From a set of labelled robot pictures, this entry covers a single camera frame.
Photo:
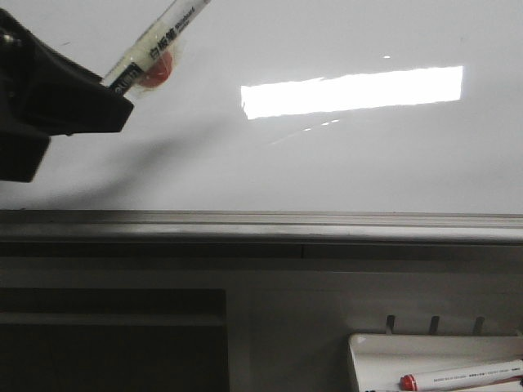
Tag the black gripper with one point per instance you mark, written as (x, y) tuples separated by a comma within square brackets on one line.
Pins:
[(65, 99)]

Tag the black whiteboard marker with magnet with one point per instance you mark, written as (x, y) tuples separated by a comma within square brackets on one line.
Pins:
[(149, 62)]

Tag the red capped whiteboard marker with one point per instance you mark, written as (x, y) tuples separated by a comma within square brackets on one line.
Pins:
[(462, 377)]

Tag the white marker tray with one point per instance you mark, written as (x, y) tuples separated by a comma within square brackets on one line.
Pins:
[(377, 362)]

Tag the white whiteboard with aluminium frame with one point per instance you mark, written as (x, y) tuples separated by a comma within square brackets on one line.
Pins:
[(311, 126)]

